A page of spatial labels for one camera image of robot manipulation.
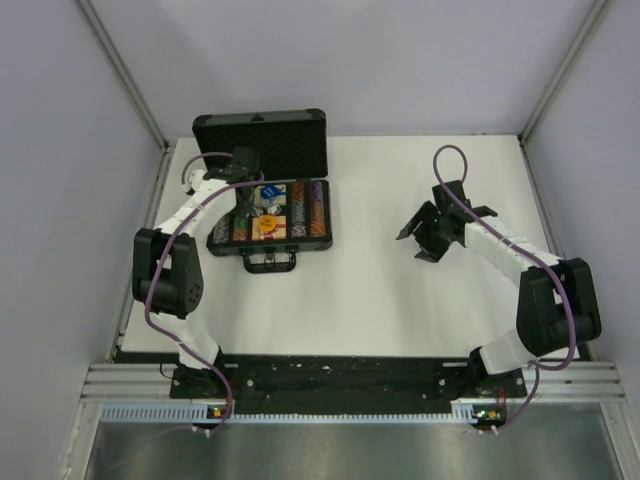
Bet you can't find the grey slotted cable duct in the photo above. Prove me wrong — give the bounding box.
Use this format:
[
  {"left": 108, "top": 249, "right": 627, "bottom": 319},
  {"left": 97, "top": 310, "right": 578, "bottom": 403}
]
[{"left": 100, "top": 403, "right": 503, "bottom": 426}]

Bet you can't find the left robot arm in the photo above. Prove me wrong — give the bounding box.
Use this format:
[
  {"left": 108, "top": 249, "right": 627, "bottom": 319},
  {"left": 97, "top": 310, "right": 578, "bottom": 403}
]
[{"left": 132, "top": 146, "right": 264, "bottom": 397}]

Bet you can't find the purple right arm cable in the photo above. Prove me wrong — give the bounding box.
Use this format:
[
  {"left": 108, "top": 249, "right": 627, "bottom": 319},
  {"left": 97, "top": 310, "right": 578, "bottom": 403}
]
[{"left": 432, "top": 144, "right": 577, "bottom": 435}]

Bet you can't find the blue orange chip stack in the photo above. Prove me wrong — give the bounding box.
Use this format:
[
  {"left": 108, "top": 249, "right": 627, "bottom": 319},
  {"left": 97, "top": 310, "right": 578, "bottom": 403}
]
[{"left": 213, "top": 218, "right": 230, "bottom": 244}]

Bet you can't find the black poker set case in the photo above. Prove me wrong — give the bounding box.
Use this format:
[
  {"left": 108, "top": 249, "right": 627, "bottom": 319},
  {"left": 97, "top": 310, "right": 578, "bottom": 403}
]
[{"left": 192, "top": 109, "right": 333, "bottom": 274}]

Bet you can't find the orange big blind button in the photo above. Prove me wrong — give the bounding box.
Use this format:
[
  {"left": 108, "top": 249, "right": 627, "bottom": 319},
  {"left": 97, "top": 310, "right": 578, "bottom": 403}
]
[{"left": 258, "top": 215, "right": 278, "bottom": 234}]

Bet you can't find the blue playing card deck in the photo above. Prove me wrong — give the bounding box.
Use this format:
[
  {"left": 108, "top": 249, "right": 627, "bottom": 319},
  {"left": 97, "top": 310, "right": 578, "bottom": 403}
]
[{"left": 254, "top": 184, "right": 287, "bottom": 207}]

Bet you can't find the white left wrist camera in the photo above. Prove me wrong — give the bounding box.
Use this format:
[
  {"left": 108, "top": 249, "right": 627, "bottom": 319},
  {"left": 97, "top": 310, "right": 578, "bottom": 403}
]
[{"left": 182, "top": 169, "right": 206, "bottom": 196}]

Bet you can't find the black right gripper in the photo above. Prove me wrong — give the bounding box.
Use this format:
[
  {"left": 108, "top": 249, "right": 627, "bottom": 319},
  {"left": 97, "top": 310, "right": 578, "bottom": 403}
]
[{"left": 398, "top": 202, "right": 452, "bottom": 263}]

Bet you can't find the orange black chip stack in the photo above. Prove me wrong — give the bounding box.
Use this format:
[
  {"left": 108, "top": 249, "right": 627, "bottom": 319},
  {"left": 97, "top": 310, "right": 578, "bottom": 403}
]
[
  {"left": 292, "top": 182, "right": 306, "bottom": 204},
  {"left": 310, "top": 200, "right": 326, "bottom": 237}
]

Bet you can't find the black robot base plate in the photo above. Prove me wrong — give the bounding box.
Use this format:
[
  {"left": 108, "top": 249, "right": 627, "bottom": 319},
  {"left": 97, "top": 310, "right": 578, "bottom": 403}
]
[{"left": 170, "top": 354, "right": 526, "bottom": 414}]

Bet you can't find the purple black chip stack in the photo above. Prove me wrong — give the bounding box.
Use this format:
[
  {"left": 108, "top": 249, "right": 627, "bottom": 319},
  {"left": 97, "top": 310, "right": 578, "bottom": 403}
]
[{"left": 309, "top": 181, "right": 323, "bottom": 203}]

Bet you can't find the silver key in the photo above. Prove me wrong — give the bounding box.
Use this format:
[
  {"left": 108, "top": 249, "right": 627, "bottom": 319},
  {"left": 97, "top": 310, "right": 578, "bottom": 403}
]
[{"left": 264, "top": 200, "right": 281, "bottom": 215}]

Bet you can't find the orange black lower chip stack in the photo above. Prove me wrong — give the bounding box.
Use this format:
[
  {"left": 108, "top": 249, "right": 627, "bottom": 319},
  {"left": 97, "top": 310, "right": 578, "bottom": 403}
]
[{"left": 310, "top": 200, "right": 326, "bottom": 237}]

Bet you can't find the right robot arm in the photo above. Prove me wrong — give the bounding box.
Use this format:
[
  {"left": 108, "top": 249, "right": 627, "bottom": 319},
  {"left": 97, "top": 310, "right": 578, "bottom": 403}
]
[{"left": 398, "top": 181, "right": 602, "bottom": 396}]

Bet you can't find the red playing card deck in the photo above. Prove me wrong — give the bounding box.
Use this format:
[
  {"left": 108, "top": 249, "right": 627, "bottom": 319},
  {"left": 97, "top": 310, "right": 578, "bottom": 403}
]
[{"left": 251, "top": 214, "right": 287, "bottom": 241}]

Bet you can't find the green yellow chip stack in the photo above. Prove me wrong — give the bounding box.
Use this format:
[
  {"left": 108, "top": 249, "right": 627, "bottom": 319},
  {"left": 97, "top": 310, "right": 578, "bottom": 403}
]
[{"left": 233, "top": 216, "right": 251, "bottom": 238}]

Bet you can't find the blue small blind button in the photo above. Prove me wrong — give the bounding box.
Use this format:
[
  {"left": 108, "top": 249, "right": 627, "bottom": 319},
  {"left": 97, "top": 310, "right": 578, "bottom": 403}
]
[{"left": 261, "top": 184, "right": 280, "bottom": 199}]

